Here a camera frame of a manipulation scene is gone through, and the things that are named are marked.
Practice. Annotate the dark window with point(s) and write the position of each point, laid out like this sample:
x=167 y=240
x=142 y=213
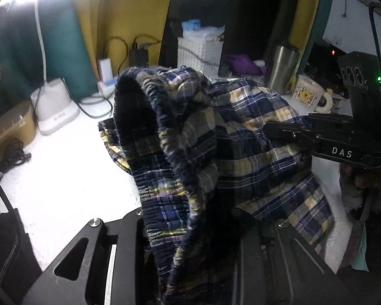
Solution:
x=235 y=12

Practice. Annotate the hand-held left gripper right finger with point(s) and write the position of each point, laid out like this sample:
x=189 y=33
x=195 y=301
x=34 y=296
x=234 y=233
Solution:
x=273 y=260

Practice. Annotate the white plastic basket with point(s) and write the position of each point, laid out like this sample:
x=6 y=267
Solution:
x=200 y=54

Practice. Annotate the black charger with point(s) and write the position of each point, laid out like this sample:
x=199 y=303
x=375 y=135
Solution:
x=139 y=57

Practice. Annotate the tan oval box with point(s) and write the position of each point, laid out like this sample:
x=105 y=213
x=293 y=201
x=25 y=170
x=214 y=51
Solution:
x=9 y=127

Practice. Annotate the purple cloth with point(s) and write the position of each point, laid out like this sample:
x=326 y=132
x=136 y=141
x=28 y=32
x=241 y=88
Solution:
x=241 y=63

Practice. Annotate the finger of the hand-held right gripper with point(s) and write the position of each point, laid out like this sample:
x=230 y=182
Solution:
x=285 y=131

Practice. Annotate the steel tumbler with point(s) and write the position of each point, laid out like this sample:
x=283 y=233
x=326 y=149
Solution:
x=282 y=70

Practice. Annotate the person's right hand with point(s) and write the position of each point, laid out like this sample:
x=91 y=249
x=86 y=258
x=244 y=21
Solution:
x=362 y=181

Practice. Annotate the cream bear mug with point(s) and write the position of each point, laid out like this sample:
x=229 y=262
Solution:
x=308 y=93

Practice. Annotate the white tablecloth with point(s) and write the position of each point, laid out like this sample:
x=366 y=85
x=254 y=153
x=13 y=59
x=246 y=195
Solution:
x=66 y=165

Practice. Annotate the plaid pants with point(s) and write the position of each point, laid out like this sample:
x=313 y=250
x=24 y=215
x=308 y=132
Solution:
x=241 y=133

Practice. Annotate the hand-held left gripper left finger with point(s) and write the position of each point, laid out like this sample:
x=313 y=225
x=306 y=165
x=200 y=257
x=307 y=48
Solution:
x=130 y=235

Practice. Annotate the black cloth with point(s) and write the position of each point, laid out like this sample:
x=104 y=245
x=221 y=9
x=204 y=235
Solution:
x=9 y=254

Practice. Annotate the teal curtain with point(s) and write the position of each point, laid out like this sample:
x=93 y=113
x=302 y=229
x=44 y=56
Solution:
x=325 y=6
x=66 y=44

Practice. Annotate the black monitor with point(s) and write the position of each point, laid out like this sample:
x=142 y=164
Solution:
x=324 y=60

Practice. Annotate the white desk lamp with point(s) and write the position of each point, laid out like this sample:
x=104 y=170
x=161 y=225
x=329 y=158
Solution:
x=55 y=114

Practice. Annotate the clear plastic bags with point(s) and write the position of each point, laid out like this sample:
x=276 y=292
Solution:
x=203 y=31

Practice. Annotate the white charger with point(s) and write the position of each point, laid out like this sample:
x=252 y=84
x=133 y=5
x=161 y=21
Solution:
x=104 y=70

